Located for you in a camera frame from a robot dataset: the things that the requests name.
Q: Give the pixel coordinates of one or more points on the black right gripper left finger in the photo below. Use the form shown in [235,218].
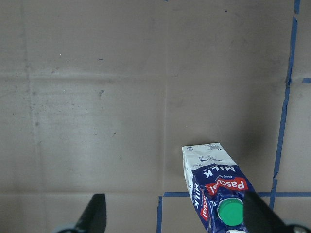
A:
[93,219]

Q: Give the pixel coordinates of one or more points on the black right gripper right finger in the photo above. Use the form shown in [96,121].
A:
[259,218]

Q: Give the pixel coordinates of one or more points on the blue white milk carton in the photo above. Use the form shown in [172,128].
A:
[216,186]

